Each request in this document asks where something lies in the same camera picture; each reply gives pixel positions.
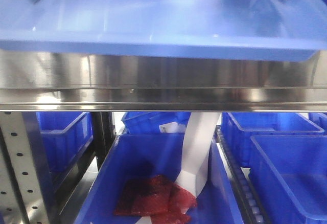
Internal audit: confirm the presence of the white paper strip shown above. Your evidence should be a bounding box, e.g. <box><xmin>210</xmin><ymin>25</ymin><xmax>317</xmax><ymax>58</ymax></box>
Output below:
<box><xmin>175</xmin><ymin>112</ymin><xmax>221</xmax><ymax>197</ymax></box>

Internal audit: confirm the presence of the perforated steel shelf post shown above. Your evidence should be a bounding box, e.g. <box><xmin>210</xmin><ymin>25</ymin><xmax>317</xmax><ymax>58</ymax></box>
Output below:
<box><xmin>1</xmin><ymin>111</ymin><xmax>60</xmax><ymax>223</ymax></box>

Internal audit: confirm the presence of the blue bin with red bags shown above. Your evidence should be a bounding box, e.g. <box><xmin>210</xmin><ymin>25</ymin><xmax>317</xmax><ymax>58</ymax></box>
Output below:
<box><xmin>75</xmin><ymin>133</ymin><xmax>243</xmax><ymax>223</ymax></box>

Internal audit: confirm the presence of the blue plastic tray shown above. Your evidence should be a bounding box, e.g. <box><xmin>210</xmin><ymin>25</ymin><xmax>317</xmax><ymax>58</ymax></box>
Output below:
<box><xmin>1</xmin><ymin>0</ymin><xmax>326</xmax><ymax>61</ymax></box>

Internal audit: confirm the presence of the blue bin rear centre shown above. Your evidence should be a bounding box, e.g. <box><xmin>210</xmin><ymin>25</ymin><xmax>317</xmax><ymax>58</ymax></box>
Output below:
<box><xmin>121</xmin><ymin>111</ymin><xmax>191</xmax><ymax>134</ymax></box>

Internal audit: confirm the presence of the blue bin lower left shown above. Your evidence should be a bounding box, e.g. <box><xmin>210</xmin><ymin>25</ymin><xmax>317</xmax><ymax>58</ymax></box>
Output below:
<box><xmin>36</xmin><ymin>111</ymin><xmax>92</xmax><ymax>172</ymax></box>

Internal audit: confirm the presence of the stainless steel shelf rail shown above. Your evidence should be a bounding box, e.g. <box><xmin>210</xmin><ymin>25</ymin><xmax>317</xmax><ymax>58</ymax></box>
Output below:
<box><xmin>1</xmin><ymin>50</ymin><xmax>326</xmax><ymax>111</ymax></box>

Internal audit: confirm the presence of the blue bin lower right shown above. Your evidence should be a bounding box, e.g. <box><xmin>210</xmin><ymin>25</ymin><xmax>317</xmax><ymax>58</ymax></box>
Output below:
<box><xmin>249</xmin><ymin>136</ymin><xmax>326</xmax><ymax>223</ymax></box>

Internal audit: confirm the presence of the black roller track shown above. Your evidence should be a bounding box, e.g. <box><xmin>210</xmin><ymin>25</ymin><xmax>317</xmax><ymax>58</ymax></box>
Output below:
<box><xmin>215</xmin><ymin>125</ymin><xmax>270</xmax><ymax>223</ymax></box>

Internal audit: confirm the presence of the blue bin rear right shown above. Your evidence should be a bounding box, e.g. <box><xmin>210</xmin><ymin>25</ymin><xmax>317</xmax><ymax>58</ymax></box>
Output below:
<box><xmin>221</xmin><ymin>112</ymin><xmax>325</xmax><ymax>168</ymax></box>

